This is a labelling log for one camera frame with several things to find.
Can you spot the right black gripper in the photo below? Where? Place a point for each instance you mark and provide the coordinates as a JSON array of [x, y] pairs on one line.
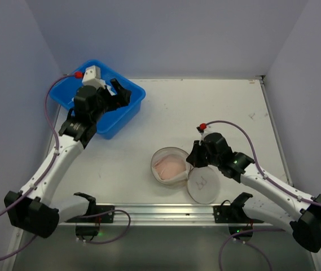
[[197, 154]]

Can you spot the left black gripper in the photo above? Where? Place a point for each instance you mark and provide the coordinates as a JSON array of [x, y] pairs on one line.
[[112, 96]]

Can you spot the round beige mesh laundry bag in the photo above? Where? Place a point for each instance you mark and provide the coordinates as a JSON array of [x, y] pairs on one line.
[[203, 184]]

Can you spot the pink bra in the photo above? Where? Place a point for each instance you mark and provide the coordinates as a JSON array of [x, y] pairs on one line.
[[169, 167]]

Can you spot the white bra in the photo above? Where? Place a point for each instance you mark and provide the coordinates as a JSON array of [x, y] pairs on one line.
[[108, 87]]

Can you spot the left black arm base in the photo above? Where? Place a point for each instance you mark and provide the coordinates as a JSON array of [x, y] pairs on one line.
[[82, 208]]

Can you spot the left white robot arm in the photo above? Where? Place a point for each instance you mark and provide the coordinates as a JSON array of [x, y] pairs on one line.
[[32, 208]]

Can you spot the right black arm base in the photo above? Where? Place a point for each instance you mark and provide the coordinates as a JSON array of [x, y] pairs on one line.
[[232, 213]]

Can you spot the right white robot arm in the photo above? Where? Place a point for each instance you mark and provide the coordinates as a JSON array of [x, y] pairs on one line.
[[285, 207]]

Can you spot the blue plastic bin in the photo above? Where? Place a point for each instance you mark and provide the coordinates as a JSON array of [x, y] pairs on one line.
[[111, 123]]

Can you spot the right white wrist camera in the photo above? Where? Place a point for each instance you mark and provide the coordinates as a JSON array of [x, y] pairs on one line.
[[204, 130]]

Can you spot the aluminium mounting rail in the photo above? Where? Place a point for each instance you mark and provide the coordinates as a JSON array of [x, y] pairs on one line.
[[191, 214]]

